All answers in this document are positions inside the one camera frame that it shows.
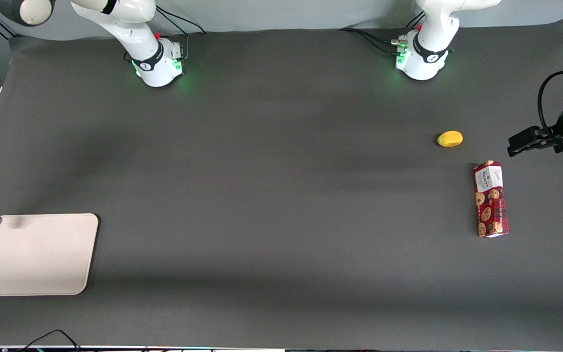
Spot black right base cables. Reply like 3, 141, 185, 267
124, 6, 208, 63

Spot black left base cables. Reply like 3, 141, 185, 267
338, 11, 426, 57

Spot yellow mango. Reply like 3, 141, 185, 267
437, 131, 464, 148

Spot red cookie box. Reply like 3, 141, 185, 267
473, 160, 510, 238

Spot black base cables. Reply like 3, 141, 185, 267
124, 6, 208, 63
338, 11, 426, 57

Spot black cable at table edge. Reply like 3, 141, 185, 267
18, 329, 83, 352

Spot dark grey table mat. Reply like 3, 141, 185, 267
0, 18, 563, 351

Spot beige plastic tray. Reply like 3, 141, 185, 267
0, 213, 99, 297

